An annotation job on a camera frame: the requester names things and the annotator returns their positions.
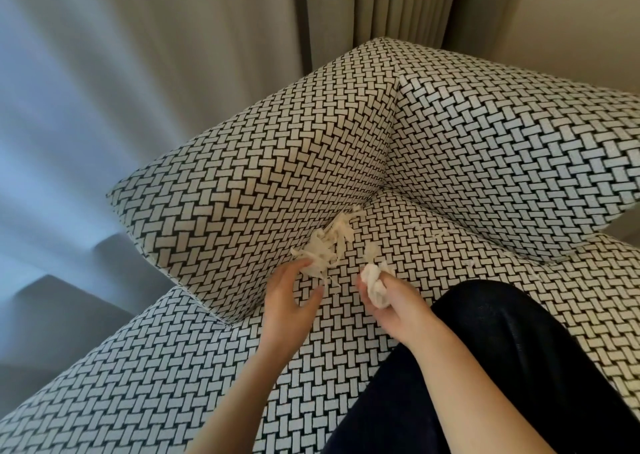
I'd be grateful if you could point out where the person's left forearm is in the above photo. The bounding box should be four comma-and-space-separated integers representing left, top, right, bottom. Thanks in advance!
184, 336, 313, 454

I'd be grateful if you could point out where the woven pattern sofa back cushion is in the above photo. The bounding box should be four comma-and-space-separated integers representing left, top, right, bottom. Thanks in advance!
382, 37, 640, 265
106, 36, 403, 325

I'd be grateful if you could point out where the person's left hand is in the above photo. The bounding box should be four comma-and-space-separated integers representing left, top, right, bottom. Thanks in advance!
258, 259, 325, 352

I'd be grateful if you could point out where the person's right forearm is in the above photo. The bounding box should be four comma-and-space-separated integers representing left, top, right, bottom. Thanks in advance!
397, 321, 560, 454

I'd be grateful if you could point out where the sheer white curtain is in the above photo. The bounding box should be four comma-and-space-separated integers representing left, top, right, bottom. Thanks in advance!
0, 0, 307, 405

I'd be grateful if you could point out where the person's leg in dark trousers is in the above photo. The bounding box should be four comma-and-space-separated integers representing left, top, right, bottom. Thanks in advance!
321, 279, 640, 454

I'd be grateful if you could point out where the beige pleated drape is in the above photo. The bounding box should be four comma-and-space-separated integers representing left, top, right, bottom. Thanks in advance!
291, 0, 532, 77

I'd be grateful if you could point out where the white paper wad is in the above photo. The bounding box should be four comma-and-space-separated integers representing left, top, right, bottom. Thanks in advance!
360, 262, 397, 310

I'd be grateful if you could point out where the woven pattern sofa seat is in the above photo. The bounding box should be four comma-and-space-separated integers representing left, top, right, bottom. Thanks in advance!
0, 188, 640, 454

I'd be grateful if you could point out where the person's right hand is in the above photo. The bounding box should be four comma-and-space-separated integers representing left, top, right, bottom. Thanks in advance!
355, 264, 441, 352

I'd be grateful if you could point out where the pile of white paper scraps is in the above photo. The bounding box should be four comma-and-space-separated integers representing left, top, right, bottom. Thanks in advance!
290, 207, 365, 288

